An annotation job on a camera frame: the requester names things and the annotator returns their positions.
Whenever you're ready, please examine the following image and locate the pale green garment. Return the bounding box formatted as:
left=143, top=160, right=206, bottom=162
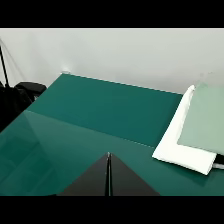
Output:
left=176, top=80, right=224, bottom=157

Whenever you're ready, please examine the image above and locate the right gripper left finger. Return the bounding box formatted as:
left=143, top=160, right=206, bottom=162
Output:
left=57, top=152, right=109, bottom=197

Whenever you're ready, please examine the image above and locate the white garment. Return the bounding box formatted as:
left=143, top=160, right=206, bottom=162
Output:
left=151, top=84, right=218, bottom=176

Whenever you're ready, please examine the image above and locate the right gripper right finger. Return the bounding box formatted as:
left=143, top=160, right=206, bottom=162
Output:
left=108, top=152, right=161, bottom=197

